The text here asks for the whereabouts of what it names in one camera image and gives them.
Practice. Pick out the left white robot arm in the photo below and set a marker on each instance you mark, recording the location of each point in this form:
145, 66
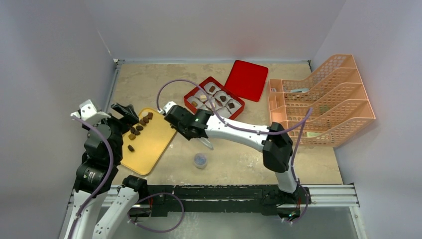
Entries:
103, 154

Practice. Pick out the small clear round container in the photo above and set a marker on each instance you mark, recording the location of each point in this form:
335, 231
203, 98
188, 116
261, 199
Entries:
200, 161

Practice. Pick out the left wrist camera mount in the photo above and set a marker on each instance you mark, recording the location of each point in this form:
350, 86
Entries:
89, 113

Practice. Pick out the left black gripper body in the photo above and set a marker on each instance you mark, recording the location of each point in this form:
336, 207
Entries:
119, 126

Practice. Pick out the yellow plastic tray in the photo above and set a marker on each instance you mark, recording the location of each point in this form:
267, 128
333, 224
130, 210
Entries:
149, 145

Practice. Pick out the dark oval chocolate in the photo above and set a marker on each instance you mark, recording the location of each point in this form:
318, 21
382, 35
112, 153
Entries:
130, 148

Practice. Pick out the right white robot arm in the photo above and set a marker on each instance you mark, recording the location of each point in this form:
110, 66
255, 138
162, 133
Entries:
272, 141

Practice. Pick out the metal tweezers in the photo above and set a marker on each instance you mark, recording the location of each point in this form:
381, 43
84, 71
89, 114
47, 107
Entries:
206, 143

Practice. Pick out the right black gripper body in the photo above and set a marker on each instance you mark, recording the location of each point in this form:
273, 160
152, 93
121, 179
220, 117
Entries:
174, 115

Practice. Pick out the orange mesh file organizer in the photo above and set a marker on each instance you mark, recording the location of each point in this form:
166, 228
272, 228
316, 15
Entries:
337, 96

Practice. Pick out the black metal base rail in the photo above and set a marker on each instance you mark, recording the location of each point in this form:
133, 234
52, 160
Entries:
264, 199

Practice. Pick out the red box lid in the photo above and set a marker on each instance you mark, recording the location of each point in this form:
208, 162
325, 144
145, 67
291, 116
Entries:
247, 80

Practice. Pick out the caramel leaf chocolate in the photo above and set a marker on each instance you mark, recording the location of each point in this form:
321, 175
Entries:
132, 136

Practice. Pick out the red compartment box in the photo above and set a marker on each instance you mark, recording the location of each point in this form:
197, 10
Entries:
213, 100

